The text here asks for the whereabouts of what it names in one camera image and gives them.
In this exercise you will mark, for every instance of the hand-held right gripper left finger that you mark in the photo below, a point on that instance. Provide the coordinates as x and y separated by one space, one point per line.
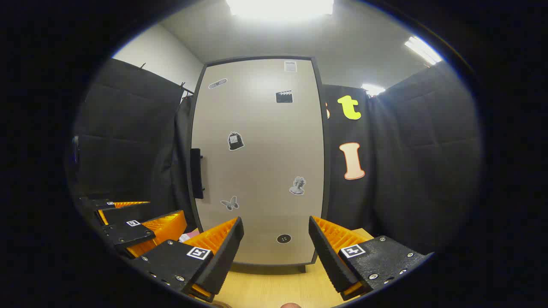
224 261

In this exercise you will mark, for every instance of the round wooden coaster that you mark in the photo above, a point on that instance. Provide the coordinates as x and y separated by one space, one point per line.
220 305

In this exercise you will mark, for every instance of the long ceiling light strip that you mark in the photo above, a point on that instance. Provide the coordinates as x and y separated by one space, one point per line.
424 49

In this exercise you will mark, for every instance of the grey cabinet door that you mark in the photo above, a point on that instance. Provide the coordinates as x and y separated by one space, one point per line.
265 149

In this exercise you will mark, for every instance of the large ceiling light panel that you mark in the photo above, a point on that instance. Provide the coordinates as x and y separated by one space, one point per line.
280 6

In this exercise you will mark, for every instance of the dark grey cabinet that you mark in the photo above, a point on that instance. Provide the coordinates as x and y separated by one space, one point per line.
302 269

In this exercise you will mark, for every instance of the small ceiling light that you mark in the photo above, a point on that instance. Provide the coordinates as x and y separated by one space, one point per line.
372 89

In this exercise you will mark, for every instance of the black backdrop cloth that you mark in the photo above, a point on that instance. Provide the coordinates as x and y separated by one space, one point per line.
428 149

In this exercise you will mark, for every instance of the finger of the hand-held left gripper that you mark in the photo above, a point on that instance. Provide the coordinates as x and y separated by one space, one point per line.
128 214
128 233

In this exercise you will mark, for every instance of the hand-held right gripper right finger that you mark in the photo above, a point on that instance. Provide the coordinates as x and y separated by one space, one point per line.
327 256

